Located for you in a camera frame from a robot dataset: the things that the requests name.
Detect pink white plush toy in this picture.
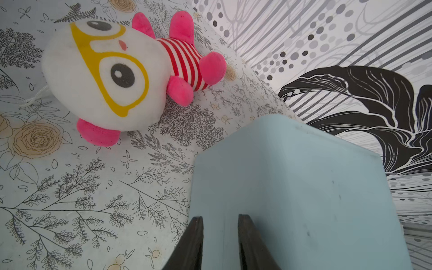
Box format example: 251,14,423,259
41,11,227,147

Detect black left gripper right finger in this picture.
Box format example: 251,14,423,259
237,214,280,270

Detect light blue drawer cabinet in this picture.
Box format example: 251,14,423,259
190,115,412,270

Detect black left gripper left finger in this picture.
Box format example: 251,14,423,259
162,217,204,270

